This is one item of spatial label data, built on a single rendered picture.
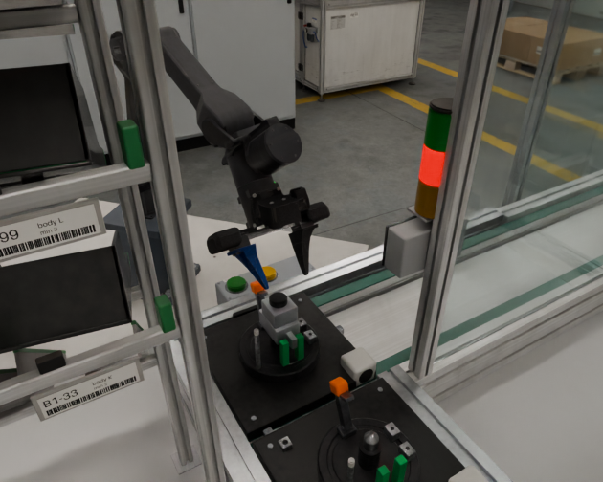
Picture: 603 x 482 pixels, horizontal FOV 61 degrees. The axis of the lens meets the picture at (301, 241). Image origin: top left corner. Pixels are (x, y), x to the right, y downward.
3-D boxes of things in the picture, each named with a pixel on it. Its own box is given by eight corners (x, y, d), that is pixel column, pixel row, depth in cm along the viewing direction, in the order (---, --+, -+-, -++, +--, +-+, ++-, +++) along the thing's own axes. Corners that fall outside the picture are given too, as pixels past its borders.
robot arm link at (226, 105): (108, 51, 86) (112, -5, 78) (151, 43, 91) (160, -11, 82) (206, 178, 80) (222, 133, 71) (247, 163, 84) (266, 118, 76)
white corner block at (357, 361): (338, 371, 88) (339, 355, 86) (360, 361, 90) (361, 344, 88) (354, 389, 85) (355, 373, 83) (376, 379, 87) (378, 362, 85)
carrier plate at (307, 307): (191, 342, 94) (189, 334, 93) (303, 298, 104) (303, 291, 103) (248, 442, 77) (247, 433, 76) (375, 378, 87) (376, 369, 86)
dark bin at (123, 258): (32, 289, 70) (18, 236, 68) (131, 269, 73) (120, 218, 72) (-27, 360, 43) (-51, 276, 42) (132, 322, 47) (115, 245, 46)
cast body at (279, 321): (258, 322, 87) (256, 291, 84) (281, 313, 89) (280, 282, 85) (282, 353, 81) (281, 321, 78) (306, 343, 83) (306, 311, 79)
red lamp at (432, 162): (411, 176, 70) (415, 142, 68) (437, 167, 73) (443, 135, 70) (435, 190, 67) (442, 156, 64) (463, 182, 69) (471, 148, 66)
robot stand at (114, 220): (149, 258, 131) (135, 189, 119) (201, 269, 127) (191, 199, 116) (117, 294, 119) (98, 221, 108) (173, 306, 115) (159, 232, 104)
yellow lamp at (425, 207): (407, 207, 73) (411, 176, 70) (433, 198, 75) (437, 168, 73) (431, 223, 70) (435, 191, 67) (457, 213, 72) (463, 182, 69)
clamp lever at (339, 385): (337, 427, 74) (327, 381, 72) (348, 421, 74) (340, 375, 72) (351, 439, 70) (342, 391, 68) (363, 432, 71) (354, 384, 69)
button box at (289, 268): (216, 304, 110) (213, 281, 107) (301, 273, 119) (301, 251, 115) (230, 323, 105) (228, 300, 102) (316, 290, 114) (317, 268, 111)
